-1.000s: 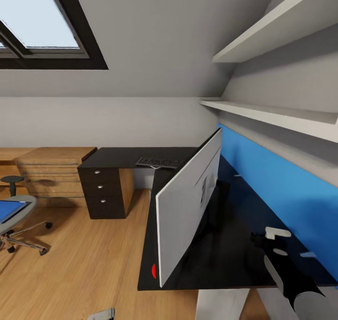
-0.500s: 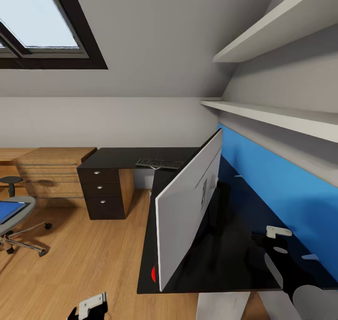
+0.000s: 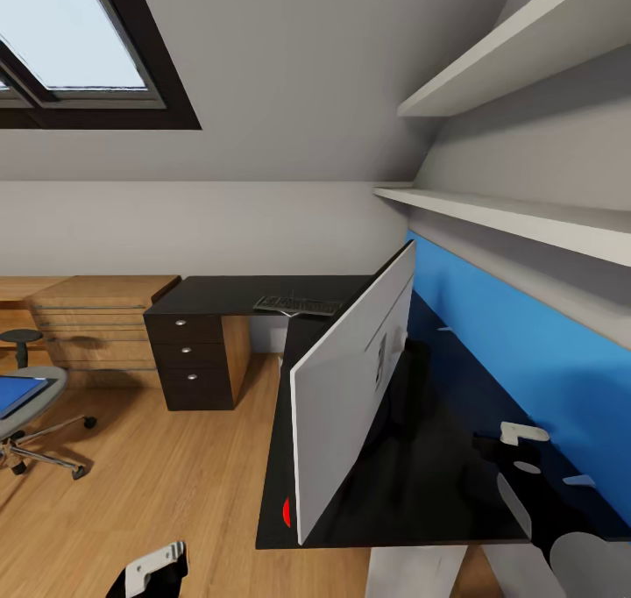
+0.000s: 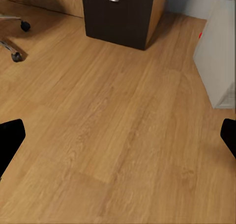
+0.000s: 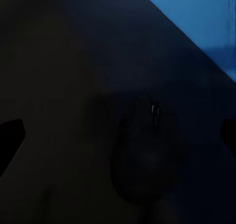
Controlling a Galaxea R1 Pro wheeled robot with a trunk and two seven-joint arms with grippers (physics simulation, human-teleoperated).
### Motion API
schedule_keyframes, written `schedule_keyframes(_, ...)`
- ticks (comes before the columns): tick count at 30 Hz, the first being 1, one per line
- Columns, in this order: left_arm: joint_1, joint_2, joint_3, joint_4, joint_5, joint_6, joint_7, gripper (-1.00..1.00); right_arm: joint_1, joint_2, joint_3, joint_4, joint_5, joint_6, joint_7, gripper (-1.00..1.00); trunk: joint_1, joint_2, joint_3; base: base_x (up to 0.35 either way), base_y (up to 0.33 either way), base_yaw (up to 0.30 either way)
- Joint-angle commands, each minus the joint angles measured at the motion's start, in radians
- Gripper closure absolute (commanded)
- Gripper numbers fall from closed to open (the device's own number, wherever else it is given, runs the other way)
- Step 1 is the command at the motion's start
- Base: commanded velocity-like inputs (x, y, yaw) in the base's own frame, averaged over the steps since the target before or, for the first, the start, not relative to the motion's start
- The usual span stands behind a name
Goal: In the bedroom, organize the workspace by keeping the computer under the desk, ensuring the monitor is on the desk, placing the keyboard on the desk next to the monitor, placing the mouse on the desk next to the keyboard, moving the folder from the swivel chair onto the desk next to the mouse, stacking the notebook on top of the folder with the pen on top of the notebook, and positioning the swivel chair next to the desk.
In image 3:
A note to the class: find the room divider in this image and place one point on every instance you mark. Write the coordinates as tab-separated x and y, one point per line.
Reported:
572	381

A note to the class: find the folder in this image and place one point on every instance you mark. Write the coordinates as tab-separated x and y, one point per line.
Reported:
15	390

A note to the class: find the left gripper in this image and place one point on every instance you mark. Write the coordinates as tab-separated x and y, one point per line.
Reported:
165	583

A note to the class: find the monitor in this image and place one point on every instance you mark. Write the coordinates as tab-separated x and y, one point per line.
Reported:
332	387

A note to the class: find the keyboard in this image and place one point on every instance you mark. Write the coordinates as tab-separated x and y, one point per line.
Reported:
299	306

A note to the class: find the swivel chair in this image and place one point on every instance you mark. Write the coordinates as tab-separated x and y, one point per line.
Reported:
36	405

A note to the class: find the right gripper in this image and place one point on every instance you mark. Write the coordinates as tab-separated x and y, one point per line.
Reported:
491	449

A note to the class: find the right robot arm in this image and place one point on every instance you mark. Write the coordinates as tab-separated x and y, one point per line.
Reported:
585	564

